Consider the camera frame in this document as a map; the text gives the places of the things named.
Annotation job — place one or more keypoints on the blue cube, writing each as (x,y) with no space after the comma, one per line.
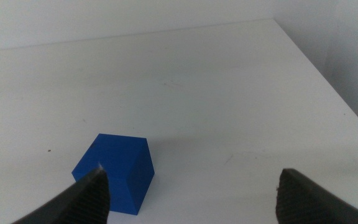
(120,155)

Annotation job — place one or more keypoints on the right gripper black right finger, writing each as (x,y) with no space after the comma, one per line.
(303,202)

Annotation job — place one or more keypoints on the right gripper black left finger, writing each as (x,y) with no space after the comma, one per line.
(85,202)

